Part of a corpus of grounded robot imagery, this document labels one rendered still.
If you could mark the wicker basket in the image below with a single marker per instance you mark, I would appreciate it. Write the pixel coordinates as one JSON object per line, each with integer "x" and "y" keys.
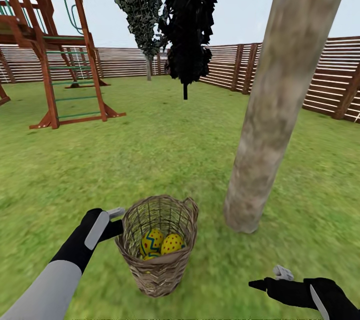
{"x": 166, "y": 270}

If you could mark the easter egg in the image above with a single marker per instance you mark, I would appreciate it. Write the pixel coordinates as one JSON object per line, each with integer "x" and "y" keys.
{"x": 152, "y": 255}
{"x": 172, "y": 243}
{"x": 151, "y": 242}

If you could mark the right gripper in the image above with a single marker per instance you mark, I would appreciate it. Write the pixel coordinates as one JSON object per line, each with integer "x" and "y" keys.
{"x": 280, "y": 290}

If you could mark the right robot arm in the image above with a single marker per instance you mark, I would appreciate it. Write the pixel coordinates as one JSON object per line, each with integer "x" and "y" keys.
{"x": 320, "y": 293}

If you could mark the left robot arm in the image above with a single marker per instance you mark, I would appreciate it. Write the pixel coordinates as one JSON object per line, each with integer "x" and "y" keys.
{"x": 49, "y": 296}

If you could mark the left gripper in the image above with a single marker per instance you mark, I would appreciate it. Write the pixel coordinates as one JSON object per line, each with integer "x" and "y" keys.
{"x": 116, "y": 229}

